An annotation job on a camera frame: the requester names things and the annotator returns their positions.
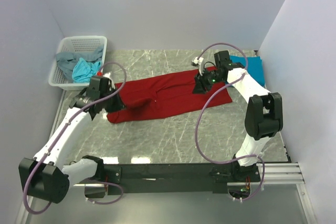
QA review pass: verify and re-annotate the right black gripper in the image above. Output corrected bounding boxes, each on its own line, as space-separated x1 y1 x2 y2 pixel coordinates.
192 67 224 95

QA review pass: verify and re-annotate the red t shirt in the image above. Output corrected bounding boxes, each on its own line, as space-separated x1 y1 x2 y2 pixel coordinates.
107 70 225 124

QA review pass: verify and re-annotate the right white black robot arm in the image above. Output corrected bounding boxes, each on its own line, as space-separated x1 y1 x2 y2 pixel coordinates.
192 51 283 182

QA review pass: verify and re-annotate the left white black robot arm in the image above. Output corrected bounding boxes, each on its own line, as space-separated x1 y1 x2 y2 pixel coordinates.
18 76 125 204

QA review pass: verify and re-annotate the folded teal t shirt stack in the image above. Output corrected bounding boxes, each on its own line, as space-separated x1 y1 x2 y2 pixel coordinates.
224 56 265 87

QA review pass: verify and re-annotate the light blue t shirt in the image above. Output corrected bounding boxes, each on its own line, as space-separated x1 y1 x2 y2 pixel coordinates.
72 58 101 83

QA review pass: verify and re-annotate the white plastic laundry basket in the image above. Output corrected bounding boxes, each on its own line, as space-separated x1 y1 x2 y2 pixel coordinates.
48 36 107 91

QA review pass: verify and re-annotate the grey blue t shirt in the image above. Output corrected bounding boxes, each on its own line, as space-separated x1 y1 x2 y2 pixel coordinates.
56 46 104 82

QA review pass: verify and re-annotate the black base crossbar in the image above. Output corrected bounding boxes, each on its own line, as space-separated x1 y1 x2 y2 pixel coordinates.
73 163 262 200

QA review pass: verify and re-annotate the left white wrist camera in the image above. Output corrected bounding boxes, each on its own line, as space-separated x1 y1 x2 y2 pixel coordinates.
97 71 116 89

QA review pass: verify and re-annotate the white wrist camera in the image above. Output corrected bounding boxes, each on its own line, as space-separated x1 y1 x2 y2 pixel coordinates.
97 71 116 89
191 57 205 76

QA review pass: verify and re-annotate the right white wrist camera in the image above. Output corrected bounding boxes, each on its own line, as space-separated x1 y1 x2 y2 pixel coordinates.
191 57 205 76

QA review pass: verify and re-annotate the aluminium rail frame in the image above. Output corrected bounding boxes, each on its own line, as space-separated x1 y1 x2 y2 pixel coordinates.
14 92 317 224

